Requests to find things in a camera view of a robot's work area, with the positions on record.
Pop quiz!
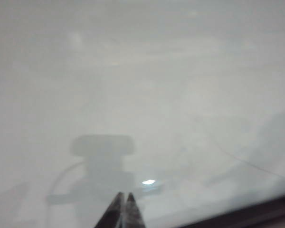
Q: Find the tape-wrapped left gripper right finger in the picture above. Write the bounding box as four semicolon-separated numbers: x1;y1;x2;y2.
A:
124;192;147;228

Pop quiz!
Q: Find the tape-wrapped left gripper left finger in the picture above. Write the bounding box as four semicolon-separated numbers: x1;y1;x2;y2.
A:
94;191;125;228

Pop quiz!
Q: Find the white glass whiteboard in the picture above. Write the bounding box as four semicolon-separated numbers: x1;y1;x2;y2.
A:
0;0;285;228

